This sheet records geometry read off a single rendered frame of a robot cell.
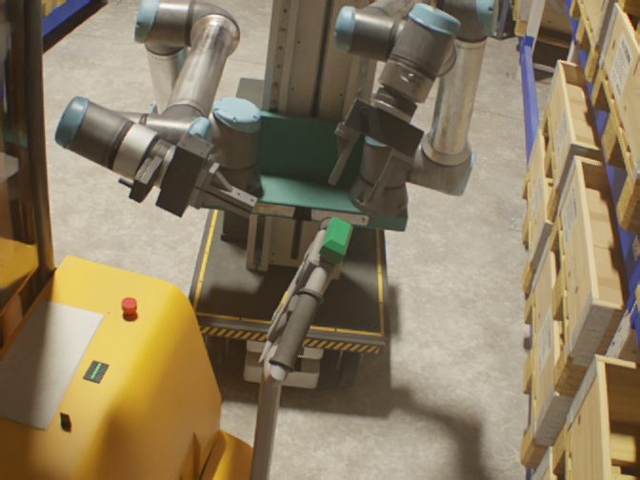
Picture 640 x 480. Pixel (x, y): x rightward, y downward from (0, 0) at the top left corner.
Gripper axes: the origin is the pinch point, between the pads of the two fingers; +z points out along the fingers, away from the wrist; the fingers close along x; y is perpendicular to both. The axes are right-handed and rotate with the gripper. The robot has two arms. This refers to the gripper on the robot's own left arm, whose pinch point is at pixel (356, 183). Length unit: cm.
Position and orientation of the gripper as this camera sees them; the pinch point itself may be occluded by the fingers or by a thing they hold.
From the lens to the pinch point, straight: 141.3
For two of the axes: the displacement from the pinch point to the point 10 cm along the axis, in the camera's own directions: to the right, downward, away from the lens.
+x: 9.0, 4.3, 0.6
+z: -4.4, 8.9, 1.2
